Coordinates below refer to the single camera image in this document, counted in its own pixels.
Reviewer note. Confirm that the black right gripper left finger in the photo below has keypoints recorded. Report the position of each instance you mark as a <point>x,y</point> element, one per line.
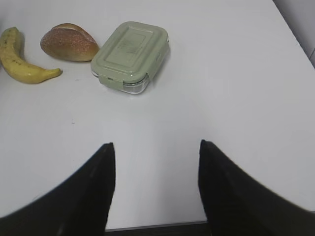
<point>77,207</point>

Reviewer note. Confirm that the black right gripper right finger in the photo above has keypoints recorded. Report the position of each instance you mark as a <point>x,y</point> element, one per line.
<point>236,204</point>

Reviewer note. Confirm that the yellow banana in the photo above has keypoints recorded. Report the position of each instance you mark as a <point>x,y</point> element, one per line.
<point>11,41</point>

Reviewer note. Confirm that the brown bread roll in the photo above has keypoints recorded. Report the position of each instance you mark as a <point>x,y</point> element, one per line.
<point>69,42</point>

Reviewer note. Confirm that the green lid glass container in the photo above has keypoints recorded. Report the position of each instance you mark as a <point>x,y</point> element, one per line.
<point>131,57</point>

